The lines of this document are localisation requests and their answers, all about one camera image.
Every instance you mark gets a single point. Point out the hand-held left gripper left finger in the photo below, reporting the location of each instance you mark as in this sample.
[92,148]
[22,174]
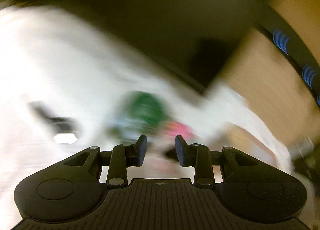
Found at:
[140,152]

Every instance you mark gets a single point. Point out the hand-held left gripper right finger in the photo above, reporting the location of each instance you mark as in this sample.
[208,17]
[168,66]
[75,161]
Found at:
[180,152]

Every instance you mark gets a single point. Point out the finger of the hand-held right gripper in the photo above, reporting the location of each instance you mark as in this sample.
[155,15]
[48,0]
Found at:
[280,41]
[309,77]

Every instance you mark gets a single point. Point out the teal and pink toy ball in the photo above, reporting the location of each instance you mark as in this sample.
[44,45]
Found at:
[180,130]

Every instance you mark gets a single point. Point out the green lid glass jar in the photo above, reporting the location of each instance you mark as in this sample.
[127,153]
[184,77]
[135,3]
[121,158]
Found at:
[147,110]

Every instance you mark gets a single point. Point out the dark blurred object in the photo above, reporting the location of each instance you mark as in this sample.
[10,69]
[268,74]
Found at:
[53,120]

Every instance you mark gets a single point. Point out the dark computer monitor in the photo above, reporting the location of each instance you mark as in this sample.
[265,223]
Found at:
[150,20]

